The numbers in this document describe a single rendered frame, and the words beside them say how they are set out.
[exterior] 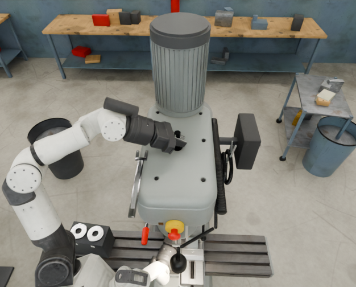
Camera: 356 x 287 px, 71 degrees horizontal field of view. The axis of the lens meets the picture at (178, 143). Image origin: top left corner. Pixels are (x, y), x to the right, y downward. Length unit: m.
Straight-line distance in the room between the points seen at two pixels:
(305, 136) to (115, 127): 3.05
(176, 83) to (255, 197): 2.37
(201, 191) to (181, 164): 0.11
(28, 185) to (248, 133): 0.89
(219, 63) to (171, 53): 3.99
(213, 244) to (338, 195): 2.14
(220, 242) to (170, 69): 1.21
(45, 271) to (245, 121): 0.98
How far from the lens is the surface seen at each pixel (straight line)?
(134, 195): 0.75
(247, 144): 1.17
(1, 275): 3.06
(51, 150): 0.74
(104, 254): 1.65
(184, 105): 0.94
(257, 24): 4.57
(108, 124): 0.69
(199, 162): 0.82
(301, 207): 3.21
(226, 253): 1.72
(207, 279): 2.42
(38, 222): 0.82
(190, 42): 0.82
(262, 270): 1.71
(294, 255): 2.91
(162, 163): 0.82
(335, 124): 3.54
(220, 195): 0.86
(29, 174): 0.74
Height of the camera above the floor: 2.52
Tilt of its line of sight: 46 degrees down
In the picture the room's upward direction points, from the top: straight up
